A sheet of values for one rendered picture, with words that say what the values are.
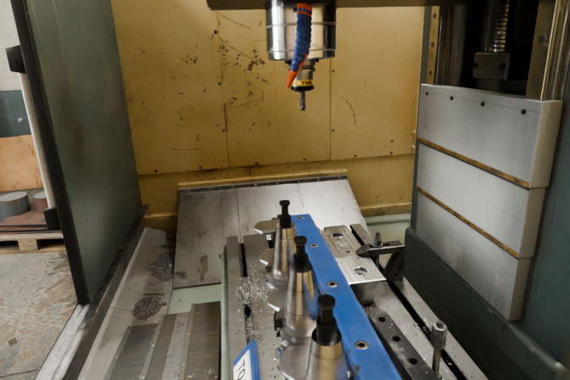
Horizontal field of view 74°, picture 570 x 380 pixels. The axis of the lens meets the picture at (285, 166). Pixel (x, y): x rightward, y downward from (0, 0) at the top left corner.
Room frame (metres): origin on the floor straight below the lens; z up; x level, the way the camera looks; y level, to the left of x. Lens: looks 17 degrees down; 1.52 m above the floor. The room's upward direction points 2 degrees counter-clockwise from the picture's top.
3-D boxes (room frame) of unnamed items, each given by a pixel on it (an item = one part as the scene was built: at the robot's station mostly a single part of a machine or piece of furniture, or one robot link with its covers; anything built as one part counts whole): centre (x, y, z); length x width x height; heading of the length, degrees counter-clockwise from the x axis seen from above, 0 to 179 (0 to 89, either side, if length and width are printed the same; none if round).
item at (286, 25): (0.90, -0.05, 1.57); 0.16 x 0.16 x 0.12
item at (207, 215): (1.56, 0.05, 0.75); 0.89 x 0.67 x 0.26; 98
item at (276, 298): (0.43, -0.01, 1.21); 0.07 x 0.05 x 0.01; 98
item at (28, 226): (3.23, 2.15, 0.19); 1.20 x 0.80 x 0.38; 91
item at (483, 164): (0.97, -0.49, 1.16); 0.48 x 0.05 x 0.51; 8
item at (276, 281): (0.48, 0.00, 1.21); 0.06 x 0.06 x 0.03
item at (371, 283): (0.93, -0.10, 0.97); 0.29 x 0.23 x 0.05; 8
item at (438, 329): (0.59, -0.28, 0.96); 0.03 x 0.03 x 0.13
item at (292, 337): (0.37, -0.01, 1.21); 0.06 x 0.06 x 0.03
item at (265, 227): (0.65, 0.03, 1.21); 0.07 x 0.05 x 0.01; 98
